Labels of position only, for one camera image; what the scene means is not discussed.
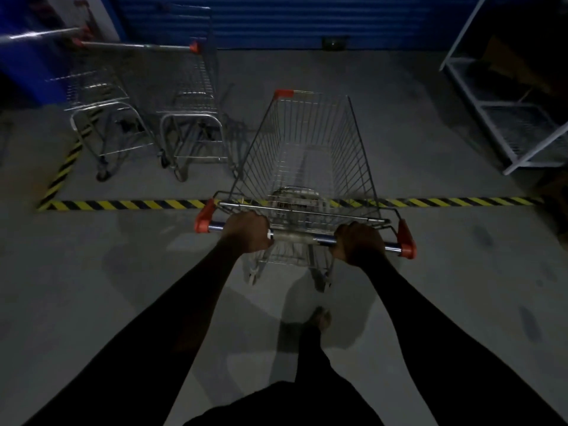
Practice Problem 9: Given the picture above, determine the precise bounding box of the person's right foot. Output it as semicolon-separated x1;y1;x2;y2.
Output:
310;305;333;333

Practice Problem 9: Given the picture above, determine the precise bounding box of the silver wire shopping cart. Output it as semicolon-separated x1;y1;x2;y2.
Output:
194;88;418;293
70;4;240;182
0;24;163;182

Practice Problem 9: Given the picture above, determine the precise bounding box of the person's right hand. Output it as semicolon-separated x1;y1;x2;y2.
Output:
333;222;387;264

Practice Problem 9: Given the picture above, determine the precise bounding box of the blue roller shutter door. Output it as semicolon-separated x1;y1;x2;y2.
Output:
111;0;489;51

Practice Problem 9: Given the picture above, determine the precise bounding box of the blue plastic trash bin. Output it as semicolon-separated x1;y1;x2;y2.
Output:
0;0;125;107

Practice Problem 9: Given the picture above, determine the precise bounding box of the person's left forearm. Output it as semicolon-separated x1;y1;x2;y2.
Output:
24;241;240;426

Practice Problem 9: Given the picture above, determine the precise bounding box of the white metal rack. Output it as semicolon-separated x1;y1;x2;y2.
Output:
438;0;568;176

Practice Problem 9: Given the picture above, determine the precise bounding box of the person's left hand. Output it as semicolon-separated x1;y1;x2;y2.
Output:
220;211;272;254

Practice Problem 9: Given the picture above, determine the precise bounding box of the person's right forearm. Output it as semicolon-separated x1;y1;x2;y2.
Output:
359;250;568;426

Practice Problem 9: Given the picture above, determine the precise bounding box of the person's dark clothing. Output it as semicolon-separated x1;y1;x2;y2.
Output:
184;325;385;426

